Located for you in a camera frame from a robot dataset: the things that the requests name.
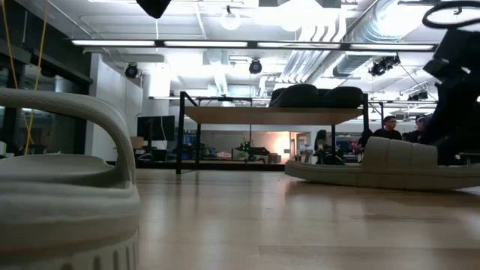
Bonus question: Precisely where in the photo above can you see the grey slide sandal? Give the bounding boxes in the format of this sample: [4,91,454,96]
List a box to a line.
[0,87,142,270]
[283,135,480,191]

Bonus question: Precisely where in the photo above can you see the wooden shelf with black legs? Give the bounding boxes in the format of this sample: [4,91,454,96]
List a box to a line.
[175,91,371,176]

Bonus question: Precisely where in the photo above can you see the person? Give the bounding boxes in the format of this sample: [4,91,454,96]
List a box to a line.
[313,129,333,165]
[372,115,405,142]
[403,113,431,144]

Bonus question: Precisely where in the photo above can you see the long ceiling light strip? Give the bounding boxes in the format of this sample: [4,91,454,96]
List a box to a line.
[70,38,439,53]

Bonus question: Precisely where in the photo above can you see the round pendant lamp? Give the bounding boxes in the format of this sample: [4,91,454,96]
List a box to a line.
[219,4,242,32]

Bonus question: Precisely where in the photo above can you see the black monitor on stand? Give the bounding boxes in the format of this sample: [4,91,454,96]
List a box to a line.
[136,115,176,142]

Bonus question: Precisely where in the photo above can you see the white ceiling pipes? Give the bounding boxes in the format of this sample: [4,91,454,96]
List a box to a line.
[280,22,338,84]

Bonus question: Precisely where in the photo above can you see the black device with green light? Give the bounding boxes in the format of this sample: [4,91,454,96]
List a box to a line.
[231,139,272,163]

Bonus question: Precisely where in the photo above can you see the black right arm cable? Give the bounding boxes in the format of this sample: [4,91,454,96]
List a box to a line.
[421,0,480,31]

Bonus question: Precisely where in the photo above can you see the yellow cable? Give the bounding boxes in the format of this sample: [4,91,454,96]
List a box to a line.
[0,0,50,157]

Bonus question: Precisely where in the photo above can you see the silver ventilation duct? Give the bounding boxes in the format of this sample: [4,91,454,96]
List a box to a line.
[331,0,417,78]

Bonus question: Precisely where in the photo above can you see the black aluminium table frame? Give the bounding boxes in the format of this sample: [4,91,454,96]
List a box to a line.
[106,160,287,173]

